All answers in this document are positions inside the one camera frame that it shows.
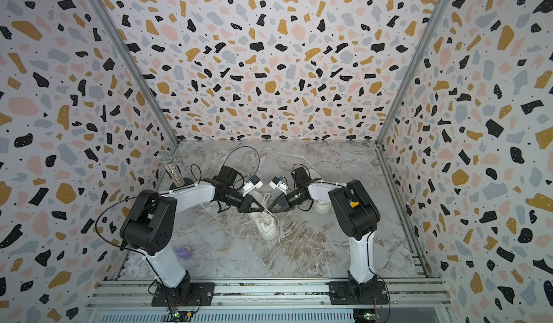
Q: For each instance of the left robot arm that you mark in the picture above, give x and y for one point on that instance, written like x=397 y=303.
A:
x=148 y=228

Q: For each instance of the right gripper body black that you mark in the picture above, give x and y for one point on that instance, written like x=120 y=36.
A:
x=290 y=200

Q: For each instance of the white sneaker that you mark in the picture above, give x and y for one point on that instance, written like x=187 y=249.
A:
x=265 y=222
x=321 y=206

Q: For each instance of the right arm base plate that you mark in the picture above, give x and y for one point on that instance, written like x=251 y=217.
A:
x=352 y=293

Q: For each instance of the aluminium corner post left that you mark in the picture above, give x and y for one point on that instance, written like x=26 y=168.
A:
x=104 y=10

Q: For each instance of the aluminium corner post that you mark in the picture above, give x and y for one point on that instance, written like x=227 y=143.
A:
x=417 y=58
x=104 y=10

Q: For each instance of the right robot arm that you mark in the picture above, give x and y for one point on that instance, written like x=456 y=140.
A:
x=356 y=214

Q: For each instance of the aluminium front rail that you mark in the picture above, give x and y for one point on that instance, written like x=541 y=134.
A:
x=264 y=293

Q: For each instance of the aluminium corner post right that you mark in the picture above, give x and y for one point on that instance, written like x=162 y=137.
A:
x=417 y=58

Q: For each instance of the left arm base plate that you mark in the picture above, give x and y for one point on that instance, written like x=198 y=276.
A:
x=183 y=295

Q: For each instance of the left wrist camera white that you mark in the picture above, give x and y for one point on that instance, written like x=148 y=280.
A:
x=253 y=183

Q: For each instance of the purple small object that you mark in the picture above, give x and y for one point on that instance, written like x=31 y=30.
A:
x=183 y=253

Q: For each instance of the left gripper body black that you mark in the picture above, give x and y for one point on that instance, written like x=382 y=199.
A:
x=235 y=200

